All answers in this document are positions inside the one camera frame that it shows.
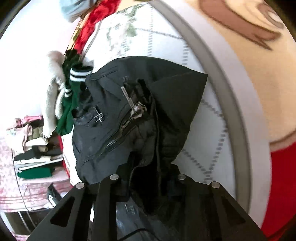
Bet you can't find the black zippered jacket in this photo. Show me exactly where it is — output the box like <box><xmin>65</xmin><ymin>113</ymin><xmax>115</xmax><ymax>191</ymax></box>
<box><xmin>71</xmin><ymin>55</ymin><xmax>208</xmax><ymax>241</ymax></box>

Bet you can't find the stack of folded clothes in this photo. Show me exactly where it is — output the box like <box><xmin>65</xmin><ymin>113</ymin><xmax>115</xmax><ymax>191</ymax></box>
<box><xmin>4</xmin><ymin>115</ymin><xmax>63</xmax><ymax>182</ymax></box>

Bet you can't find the green white fleece jacket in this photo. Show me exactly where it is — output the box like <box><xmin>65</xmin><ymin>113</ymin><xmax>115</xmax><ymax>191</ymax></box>
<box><xmin>42</xmin><ymin>49</ymin><xmax>93</xmax><ymax>138</ymax></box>

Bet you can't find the red floral plush blanket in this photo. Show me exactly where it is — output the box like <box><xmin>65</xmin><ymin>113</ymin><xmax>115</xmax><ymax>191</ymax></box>
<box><xmin>70</xmin><ymin>1</ymin><xmax>295</xmax><ymax>240</ymax></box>

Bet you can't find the white quilted sheet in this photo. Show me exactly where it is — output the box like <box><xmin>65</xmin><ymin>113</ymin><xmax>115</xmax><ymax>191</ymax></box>
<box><xmin>60</xmin><ymin>1</ymin><xmax>273</xmax><ymax>229</ymax></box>

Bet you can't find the blue-grey quilted blanket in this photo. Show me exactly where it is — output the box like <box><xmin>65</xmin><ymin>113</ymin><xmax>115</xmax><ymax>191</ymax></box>
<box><xmin>59</xmin><ymin>0</ymin><xmax>96</xmax><ymax>23</ymax></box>

